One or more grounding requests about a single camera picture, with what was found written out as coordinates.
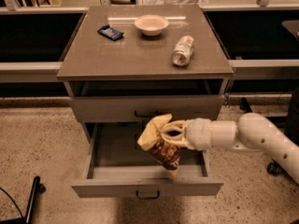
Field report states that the closed grey top drawer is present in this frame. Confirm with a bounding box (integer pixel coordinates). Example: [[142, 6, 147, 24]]
[[70, 95, 224, 122]]

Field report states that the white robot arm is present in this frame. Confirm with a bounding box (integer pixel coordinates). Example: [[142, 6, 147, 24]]
[[161, 113, 299, 183]]

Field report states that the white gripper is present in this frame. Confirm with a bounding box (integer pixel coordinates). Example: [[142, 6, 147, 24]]
[[161, 119, 212, 150]]

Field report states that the open grey middle drawer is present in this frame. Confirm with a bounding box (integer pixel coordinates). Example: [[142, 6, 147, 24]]
[[72, 123, 223, 200]]

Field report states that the grey drawer cabinet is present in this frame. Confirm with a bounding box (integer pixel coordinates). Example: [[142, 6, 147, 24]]
[[57, 5, 233, 136]]

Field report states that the black stand leg left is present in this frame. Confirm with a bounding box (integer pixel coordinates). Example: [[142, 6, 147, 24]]
[[0, 175, 46, 224]]

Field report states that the brown chip bag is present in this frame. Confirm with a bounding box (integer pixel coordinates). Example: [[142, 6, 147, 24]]
[[137, 114, 180, 178]]

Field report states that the white bowl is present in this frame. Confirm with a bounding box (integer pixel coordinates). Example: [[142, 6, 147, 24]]
[[135, 15, 169, 36]]

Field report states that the crushed white soda can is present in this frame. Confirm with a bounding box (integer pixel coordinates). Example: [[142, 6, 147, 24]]
[[172, 35, 194, 66]]

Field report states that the dark blue snack bar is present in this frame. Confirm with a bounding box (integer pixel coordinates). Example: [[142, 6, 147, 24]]
[[97, 24, 124, 41]]

